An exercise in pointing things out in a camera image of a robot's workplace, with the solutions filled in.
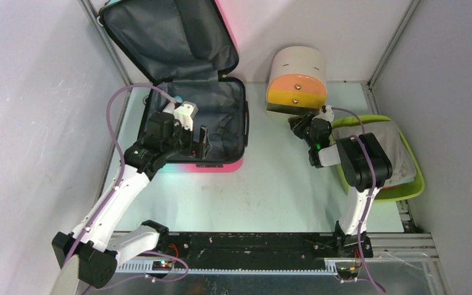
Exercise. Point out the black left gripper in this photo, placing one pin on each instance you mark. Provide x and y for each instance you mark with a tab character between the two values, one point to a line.
198	150

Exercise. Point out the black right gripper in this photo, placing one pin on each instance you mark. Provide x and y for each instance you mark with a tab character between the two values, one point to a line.
297	124

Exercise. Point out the beige orange round storage box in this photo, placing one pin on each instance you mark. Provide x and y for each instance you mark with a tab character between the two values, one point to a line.
297	83

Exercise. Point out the grey ribbed garment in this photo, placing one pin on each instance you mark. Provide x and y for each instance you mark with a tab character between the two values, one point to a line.
388	136

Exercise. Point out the pink and teal kids suitcase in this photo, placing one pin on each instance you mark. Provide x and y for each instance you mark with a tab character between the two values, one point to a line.
185	49

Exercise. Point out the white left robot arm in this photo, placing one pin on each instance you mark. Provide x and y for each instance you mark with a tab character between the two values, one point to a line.
89	253

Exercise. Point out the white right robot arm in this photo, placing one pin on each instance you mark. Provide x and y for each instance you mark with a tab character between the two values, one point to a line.
364	163

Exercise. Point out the pink tube with teal cap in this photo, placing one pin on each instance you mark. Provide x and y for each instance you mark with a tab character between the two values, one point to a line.
171	106

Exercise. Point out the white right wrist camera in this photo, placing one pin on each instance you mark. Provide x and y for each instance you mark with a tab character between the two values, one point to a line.
326	113

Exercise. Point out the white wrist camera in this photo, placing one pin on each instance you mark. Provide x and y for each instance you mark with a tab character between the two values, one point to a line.
326	113
185	114

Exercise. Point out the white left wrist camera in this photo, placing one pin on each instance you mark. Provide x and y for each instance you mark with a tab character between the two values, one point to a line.
185	114

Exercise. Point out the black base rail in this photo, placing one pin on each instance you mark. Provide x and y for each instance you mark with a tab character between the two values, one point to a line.
262	251

